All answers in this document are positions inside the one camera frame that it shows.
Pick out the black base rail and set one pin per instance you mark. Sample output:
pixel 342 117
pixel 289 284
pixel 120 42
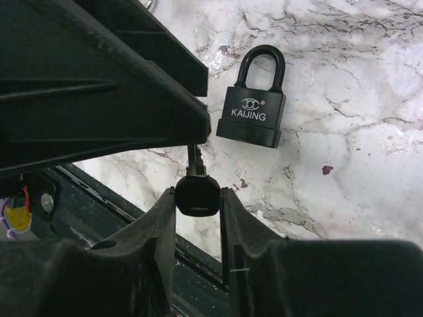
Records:
pixel 73 205

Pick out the black-headed key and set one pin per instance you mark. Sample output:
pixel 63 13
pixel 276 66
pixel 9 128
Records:
pixel 197 193

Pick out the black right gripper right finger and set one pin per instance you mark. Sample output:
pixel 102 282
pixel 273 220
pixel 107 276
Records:
pixel 269 275

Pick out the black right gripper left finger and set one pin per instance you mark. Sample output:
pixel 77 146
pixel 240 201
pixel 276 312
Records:
pixel 127 274

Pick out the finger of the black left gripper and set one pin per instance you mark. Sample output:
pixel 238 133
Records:
pixel 84 79

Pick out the black Kaijing padlock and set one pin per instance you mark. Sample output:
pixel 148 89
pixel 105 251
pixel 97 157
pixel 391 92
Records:
pixel 252 115

